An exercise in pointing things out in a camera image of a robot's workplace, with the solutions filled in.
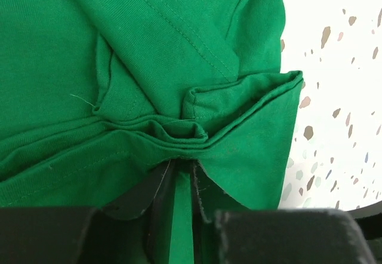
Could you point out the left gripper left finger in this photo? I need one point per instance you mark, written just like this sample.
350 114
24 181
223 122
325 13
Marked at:
134 228

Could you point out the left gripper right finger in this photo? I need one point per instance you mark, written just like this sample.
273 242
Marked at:
224 231

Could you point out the green t shirt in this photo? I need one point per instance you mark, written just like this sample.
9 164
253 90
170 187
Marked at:
96 93

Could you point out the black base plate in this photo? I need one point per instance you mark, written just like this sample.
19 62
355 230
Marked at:
369 219

